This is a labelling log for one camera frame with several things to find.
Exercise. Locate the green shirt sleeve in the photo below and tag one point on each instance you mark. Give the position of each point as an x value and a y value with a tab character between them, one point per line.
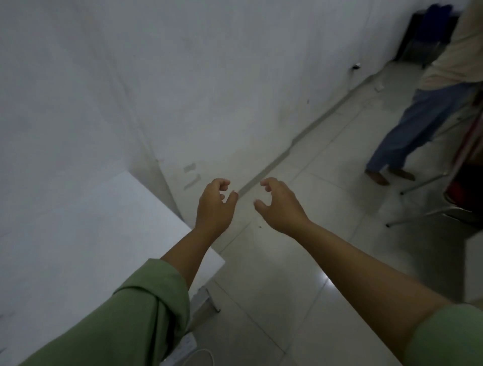
132	320
449	335

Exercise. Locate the person's left thumb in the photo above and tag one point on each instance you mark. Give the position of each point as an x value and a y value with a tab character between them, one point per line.
232	199

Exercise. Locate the person's right forearm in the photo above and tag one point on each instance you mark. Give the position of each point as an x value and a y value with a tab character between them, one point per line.
369	282

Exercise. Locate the person's left forearm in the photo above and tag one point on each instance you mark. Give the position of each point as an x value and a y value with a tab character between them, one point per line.
188	256

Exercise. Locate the grey metal table leg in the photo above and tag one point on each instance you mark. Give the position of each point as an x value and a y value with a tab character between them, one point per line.
203	305

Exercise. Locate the person's right thumb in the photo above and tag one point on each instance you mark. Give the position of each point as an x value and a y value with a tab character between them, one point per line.
261	206

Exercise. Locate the dark chair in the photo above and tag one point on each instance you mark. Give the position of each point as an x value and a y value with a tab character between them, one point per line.
426	34

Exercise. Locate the white power strip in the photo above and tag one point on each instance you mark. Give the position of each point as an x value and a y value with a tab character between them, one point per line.
183	348

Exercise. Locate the metal stand frame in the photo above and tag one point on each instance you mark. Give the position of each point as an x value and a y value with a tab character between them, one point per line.
426	215

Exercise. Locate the red object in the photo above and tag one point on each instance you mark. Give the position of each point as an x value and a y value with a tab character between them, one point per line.
466	188

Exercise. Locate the person's left hand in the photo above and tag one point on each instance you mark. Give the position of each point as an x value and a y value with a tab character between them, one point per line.
211	211

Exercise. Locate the person's right hand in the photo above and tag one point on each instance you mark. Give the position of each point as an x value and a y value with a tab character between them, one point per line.
285	211

